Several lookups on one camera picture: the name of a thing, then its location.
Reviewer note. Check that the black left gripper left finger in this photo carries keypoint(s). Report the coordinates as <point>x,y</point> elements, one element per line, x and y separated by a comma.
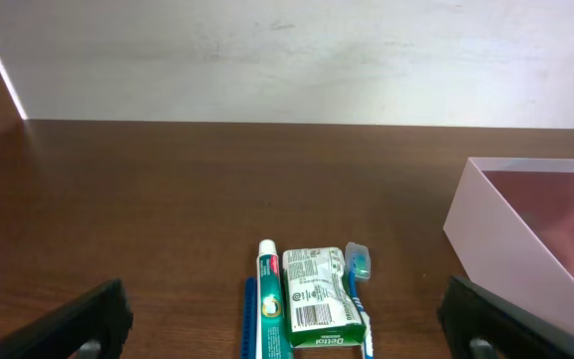
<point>100,316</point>

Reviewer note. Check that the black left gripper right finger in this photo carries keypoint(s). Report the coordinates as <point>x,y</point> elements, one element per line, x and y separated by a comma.
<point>477,323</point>

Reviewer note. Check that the green Dettol soap pack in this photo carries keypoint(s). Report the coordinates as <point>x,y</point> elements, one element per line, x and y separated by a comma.
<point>320,311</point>

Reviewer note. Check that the white open cardboard box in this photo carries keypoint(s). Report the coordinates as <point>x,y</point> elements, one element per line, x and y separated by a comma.
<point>511,225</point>

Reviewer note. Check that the blue white toothbrush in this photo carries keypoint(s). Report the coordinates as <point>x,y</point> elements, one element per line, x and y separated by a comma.
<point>358,261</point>

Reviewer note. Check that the green white toothpaste tube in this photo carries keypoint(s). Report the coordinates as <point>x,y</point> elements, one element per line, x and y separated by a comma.
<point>271,333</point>

